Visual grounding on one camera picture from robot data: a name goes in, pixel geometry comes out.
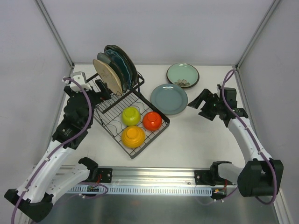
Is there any grey deer plate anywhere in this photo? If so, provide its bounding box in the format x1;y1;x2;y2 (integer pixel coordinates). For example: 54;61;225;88
112;45;139;87

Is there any orange bowl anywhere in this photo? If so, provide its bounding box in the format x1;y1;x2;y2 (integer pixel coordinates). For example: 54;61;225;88
142;112;162;131

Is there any left aluminium frame post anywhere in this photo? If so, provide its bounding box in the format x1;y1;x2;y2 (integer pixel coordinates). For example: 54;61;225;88
34;0;75;69

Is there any mint green flower plate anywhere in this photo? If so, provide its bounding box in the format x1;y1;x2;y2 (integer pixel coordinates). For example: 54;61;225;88
166;63;200;88

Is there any green bowl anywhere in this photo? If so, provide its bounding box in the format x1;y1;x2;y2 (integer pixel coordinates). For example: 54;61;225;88
121;107;141;126

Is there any white slotted cable duct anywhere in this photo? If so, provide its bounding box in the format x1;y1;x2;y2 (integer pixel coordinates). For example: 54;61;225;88
67;184;213;197

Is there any black wire dish rack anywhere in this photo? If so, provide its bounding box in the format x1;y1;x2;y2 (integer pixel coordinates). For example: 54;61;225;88
94;73;170;159

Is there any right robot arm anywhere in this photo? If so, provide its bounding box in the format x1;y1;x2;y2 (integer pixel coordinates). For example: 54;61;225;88
188;85;284;197

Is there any cream bird plate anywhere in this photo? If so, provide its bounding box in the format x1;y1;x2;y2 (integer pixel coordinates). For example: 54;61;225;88
93;59;122;96

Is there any dark blue speckled plate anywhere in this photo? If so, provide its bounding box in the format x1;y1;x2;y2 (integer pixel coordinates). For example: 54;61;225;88
97;52;128;93

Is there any aluminium mounting rail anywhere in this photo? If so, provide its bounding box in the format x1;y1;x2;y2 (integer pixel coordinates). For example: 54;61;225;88
30;164;241;187

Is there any aluminium frame post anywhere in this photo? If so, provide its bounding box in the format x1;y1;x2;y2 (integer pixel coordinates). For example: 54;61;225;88
34;0;75;69
235;0;282;70

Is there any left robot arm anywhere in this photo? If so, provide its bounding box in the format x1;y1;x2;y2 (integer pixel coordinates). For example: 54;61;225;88
4;77;111;223

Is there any grey blue plate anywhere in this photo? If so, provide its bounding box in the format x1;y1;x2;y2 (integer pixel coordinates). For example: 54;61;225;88
150;84;188;115

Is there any right aluminium frame post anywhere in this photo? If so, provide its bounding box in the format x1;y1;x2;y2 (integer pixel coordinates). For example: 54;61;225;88
235;0;282;70

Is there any yellow ribbed bowl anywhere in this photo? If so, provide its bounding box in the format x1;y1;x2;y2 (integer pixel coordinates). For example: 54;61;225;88
121;126;145;148

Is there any black striped cream plate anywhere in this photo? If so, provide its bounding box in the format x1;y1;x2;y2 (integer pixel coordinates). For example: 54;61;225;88
104;45;138;86

